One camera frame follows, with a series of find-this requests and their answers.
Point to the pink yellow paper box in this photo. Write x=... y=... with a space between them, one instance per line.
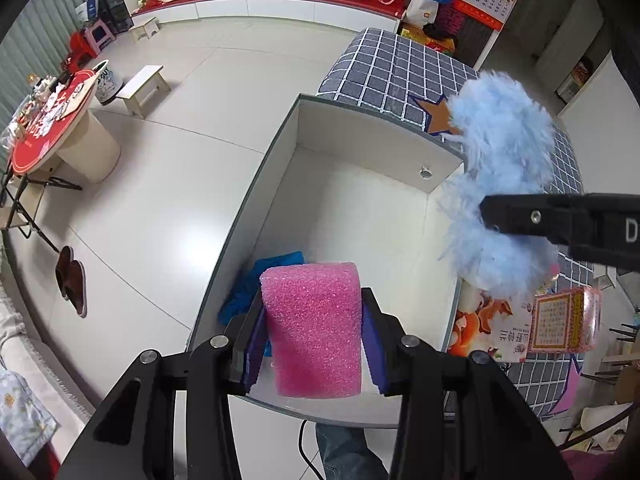
x=566 y=322

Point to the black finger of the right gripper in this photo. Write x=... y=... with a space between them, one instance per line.
x=595 y=228

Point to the grey checked star rug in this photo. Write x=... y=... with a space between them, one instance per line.
x=388 y=73

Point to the pink plastic stool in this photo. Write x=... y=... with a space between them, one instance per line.
x=98 y=35

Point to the white storage box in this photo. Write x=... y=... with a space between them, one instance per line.
x=340 y=183

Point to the red plastic stool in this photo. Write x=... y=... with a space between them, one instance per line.
x=80 y=53

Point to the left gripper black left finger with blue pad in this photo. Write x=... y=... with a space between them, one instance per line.
x=131 y=434

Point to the red white tv cabinet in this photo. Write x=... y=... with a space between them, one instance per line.
x=344 y=14

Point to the floral tissue pack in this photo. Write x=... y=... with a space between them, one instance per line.
x=492 y=325

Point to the blue mesh cloth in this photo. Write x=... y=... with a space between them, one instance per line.
x=260 y=284

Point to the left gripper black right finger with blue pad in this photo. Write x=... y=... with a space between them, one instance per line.
x=460 y=418

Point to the light blue fluffy duster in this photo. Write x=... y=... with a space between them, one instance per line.
x=507 y=140

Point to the red yellow gift box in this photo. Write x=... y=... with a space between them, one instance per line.
x=445 y=46

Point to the red round table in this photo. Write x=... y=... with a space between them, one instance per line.
x=75 y=135

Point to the blue jeans leg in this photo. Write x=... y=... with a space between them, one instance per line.
x=345 y=454

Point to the blue white ceramic vase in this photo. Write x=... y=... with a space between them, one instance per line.
x=108 y=83

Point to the small white wooden stool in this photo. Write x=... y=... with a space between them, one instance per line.
x=140 y=86

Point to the pink sponge block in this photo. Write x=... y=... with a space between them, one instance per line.
x=314 y=319

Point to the white shopping bag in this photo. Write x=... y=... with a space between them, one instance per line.
x=421 y=12

